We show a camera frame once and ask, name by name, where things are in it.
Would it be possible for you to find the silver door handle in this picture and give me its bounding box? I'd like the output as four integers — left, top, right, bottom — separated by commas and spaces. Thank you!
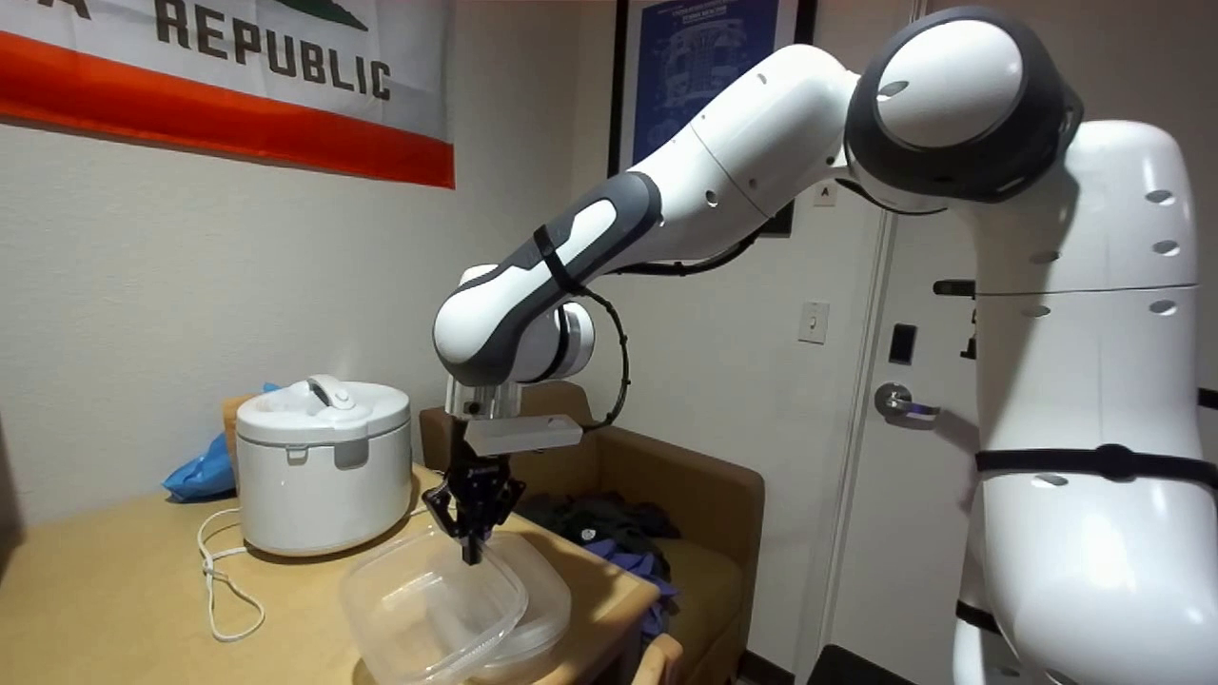
871, 382, 947, 435

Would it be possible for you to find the wooden chair back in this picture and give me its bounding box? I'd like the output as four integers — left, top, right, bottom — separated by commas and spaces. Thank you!
627, 633, 685, 685

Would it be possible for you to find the blue cloth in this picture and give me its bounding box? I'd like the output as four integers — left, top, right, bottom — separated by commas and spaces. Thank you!
161, 382, 282, 508

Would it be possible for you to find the clear plastic solo bowl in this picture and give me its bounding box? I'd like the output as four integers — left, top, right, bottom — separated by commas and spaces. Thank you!
336, 539, 532, 685

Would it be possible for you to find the California Republic flag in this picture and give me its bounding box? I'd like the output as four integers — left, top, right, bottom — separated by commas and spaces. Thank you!
0, 0, 457, 194

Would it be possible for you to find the dark clothes pile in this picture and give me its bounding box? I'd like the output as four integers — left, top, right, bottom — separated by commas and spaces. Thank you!
509, 491, 685, 655

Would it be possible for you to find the white power cord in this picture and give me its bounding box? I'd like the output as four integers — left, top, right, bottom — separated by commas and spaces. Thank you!
190, 496, 450, 649

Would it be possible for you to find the white door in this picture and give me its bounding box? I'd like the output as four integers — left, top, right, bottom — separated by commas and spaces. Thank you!
818, 177, 984, 685

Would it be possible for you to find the black framed blue poster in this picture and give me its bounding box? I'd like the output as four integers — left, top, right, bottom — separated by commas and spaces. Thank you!
606, 0, 822, 239

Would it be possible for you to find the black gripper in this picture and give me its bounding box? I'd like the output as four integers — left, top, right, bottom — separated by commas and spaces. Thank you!
418, 449, 525, 572

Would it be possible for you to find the white rice cooker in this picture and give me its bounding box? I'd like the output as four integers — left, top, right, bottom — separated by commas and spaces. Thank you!
232, 375, 418, 565

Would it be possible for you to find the white light switch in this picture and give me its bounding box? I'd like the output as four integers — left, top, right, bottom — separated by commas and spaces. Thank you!
794, 302, 834, 349

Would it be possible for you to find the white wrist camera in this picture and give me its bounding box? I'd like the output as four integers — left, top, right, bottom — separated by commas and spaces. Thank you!
460, 409, 588, 461

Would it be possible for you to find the black door lock plate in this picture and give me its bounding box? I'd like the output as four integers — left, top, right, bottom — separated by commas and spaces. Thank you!
888, 321, 922, 371

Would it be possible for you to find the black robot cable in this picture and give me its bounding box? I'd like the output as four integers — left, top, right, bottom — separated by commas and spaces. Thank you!
569, 188, 814, 437

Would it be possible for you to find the brown armchair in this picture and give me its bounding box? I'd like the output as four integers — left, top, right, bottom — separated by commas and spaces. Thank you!
418, 377, 770, 685

